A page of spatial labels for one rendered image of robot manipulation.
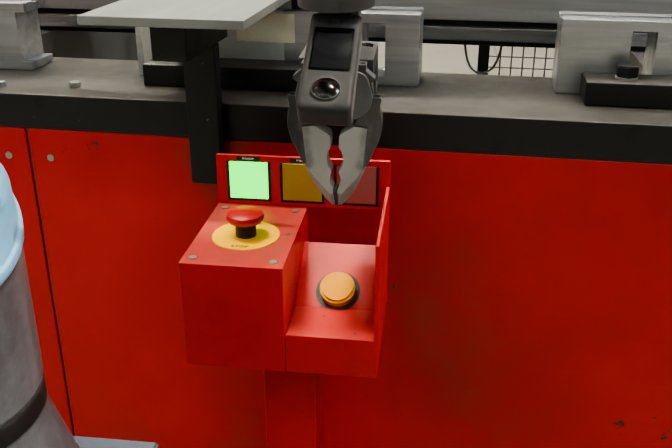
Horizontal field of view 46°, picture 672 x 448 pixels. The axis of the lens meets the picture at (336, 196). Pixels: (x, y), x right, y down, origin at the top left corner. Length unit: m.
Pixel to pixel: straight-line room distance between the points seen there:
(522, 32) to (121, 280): 0.71
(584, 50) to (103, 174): 0.64
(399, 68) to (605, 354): 0.45
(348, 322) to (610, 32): 0.49
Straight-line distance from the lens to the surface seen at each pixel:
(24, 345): 0.45
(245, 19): 0.82
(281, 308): 0.79
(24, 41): 1.23
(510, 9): 1.29
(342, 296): 0.84
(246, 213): 0.82
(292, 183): 0.90
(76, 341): 1.22
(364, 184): 0.89
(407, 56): 1.04
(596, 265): 1.01
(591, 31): 1.04
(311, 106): 0.65
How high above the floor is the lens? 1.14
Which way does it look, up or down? 22 degrees down
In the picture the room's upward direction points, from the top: straight up
